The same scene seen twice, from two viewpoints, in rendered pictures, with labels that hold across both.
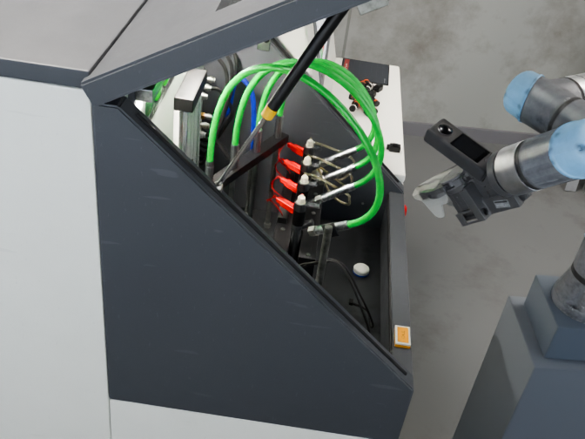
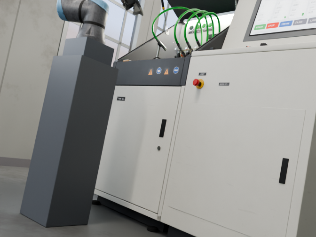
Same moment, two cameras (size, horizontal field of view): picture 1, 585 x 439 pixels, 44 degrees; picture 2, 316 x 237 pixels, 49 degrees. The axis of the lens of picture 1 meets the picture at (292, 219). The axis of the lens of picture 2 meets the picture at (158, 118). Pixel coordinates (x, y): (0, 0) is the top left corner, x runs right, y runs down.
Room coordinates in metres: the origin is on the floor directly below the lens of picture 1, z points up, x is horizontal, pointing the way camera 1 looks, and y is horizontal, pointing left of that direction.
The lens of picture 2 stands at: (2.83, -1.62, 0.46)
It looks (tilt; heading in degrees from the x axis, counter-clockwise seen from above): 4 degrees up; 136
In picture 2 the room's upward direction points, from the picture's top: 11 degrees clockwise
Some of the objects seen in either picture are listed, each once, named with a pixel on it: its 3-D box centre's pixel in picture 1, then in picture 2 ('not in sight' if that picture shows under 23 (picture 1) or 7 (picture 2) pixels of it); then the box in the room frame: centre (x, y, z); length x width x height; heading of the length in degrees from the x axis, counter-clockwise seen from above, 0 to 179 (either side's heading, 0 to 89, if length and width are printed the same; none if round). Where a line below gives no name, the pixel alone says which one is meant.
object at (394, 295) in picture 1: (391, 294); (147, 73); (1.25, -0.25, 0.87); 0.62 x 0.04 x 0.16; 179
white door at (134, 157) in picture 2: not in sight; (131, 141); (1.25, -0.27, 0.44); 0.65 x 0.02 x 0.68; 179
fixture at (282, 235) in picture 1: (296, 235); not in sight; (1.37, -0.01, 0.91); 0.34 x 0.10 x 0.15; 179
